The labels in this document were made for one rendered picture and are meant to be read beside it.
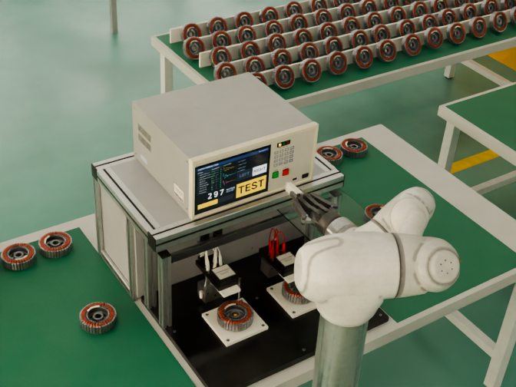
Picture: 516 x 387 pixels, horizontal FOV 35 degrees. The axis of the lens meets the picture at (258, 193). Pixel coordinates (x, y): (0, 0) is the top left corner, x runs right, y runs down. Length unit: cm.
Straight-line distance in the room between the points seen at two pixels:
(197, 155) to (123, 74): 330
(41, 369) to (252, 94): 105
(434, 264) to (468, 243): 147
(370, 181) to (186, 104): 101
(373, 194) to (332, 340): 155
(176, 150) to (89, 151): 244
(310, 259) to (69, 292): 129
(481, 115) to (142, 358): 206
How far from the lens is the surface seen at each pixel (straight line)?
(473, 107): 393
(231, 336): 252
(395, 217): 217
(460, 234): 310
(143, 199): 248
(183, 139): 238
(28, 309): 269
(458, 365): 367
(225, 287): 252
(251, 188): 246
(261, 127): 245
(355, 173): 332
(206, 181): 235
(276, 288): 268
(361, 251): 159
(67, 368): 250
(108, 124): 502
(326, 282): 158
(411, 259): 161
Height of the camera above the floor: 258
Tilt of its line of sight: 36 degrees down
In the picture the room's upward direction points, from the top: 4 degrees clockwise
